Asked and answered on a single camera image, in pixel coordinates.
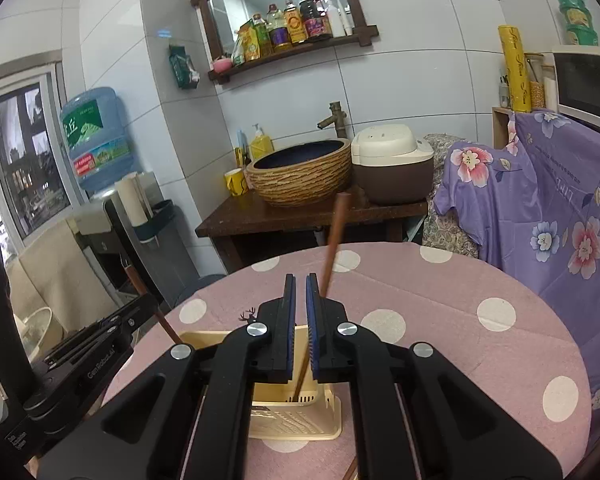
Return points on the yellow mug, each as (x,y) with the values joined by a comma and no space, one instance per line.
(235,183)

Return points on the grey patterned cloth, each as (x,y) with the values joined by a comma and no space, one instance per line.
(450,240)

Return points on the teal wall holder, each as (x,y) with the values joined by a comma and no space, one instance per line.
(155,222)

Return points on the woven basin sink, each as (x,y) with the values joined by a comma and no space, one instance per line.
(300,180)

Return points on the white brown rice cooker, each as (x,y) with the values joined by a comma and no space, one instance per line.
(390,160)

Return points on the yellow wrap roll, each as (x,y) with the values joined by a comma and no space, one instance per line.
(514,70)

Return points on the purple label oil bottle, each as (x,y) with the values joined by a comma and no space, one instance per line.
(279,32)

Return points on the pink bowl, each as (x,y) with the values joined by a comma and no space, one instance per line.
(222,65)

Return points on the light wooden box shelf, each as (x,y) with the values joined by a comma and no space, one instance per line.
(502,127)

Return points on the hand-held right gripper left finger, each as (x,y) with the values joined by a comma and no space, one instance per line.
(290,330)

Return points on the yellow soap pump bottle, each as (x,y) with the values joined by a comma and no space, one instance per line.
(261,147)

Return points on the grey water dispenser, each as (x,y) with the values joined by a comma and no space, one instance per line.
(130,255)

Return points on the white microwave oven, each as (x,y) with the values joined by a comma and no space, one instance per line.
(587,85)

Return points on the brown wooden chopstick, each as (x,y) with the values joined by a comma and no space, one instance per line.
(351,470)
(332,250)
(167,327)

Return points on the beige cloth cover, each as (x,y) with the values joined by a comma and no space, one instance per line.
(55,270)

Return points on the cream paper roll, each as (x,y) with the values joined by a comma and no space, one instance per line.
(132,200)

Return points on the wooden framed wall shelf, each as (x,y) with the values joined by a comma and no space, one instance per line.
(360,15)

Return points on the yellow oil bottle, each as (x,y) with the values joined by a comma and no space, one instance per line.
(262,37)

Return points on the white plastic bottle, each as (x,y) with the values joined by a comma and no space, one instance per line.
(336,22)

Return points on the glass jar with utensils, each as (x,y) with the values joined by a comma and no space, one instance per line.
(535,87)

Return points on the dark wooden counter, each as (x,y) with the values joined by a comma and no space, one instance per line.
(280,220)

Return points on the window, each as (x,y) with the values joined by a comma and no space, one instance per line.
(25,160)

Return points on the orange label oil bottle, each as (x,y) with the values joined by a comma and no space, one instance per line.
(295,25)

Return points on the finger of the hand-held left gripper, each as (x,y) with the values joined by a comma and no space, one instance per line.
(125,317)

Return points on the cream perforated utensil holder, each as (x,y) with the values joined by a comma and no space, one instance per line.
(300,420)

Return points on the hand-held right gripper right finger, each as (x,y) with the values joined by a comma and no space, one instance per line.
(313,330)

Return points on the yellow green seasoning packet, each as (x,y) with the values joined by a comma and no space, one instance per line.
(247,42)

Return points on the blue water bottle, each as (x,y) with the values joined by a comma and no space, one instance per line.
(97,135)

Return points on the dark soy sauce bottle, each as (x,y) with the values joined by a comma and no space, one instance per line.
(315,17)

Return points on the green wall packet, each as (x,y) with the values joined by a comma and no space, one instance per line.
(182,67)

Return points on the purple floral cloth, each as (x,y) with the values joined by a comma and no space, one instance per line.
(540,195)

